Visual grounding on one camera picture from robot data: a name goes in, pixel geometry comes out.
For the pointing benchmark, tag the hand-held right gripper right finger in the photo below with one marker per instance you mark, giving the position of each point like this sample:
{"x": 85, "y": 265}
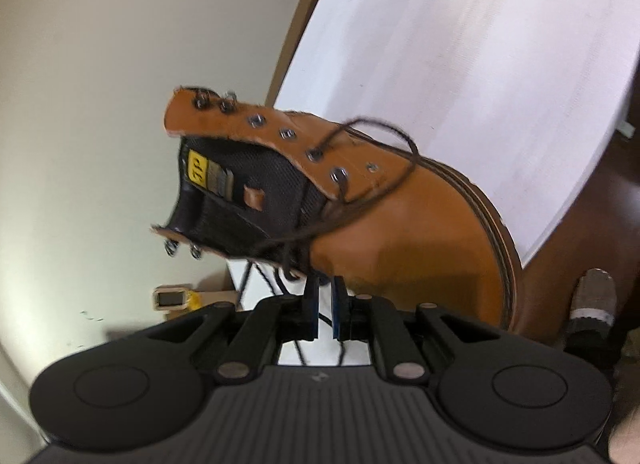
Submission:
{"x": 339, "y": 309}

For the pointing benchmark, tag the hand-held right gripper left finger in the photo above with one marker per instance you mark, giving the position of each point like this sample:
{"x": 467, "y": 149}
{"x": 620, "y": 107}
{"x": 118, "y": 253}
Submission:
{"x": 312, "y": 309}

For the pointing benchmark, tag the dark brown shoelace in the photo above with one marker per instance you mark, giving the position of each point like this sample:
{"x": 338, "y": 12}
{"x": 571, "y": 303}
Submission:
{"x": 287, "y": 266}

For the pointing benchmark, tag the tan leather boot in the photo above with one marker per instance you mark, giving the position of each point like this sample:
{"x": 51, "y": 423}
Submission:
{"x": 400, "y": 224}

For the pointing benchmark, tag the small yellow packet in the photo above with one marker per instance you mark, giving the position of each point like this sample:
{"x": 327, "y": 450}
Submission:
{"x": 196, "y": 300}

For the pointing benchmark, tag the beige framed small screen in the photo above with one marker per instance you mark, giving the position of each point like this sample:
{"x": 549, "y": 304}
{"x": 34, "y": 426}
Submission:
{"x": 172, "y": 298}

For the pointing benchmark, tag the person's foot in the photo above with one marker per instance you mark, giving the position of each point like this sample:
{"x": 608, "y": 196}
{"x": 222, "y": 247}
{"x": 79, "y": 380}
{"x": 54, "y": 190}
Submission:
{"x": 592, "y": 304}

